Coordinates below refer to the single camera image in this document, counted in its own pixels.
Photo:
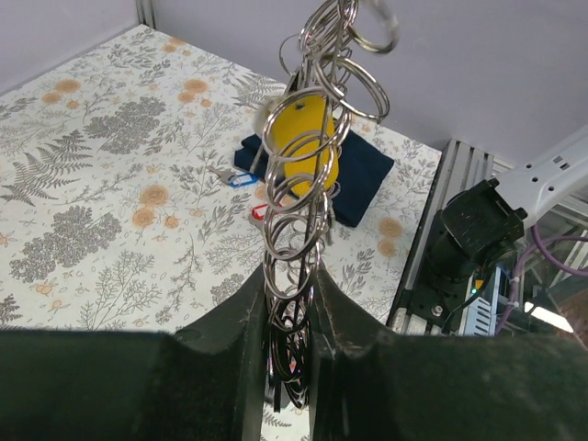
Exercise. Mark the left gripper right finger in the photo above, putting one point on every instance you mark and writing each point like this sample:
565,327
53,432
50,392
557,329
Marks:
369,383

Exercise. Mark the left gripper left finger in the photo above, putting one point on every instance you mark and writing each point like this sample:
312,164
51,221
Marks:
204,382

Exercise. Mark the key with yellow tag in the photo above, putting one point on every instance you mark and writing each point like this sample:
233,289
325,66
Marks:
303,116

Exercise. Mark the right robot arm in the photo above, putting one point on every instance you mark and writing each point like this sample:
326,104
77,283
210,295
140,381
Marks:
481,224

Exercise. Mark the key with red tag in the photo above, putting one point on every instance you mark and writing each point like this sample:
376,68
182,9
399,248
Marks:
257,215

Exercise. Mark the floral table mat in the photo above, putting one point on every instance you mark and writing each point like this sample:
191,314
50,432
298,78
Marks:
113,216

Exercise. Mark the key with blue tag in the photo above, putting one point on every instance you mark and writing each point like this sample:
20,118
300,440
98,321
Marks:
233,179

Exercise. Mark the dark blue cloth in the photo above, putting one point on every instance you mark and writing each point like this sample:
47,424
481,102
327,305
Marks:
362,170

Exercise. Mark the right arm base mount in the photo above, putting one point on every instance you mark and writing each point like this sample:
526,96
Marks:
467,309

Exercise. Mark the aluminium front rail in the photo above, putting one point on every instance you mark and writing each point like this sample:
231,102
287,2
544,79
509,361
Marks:
461,167

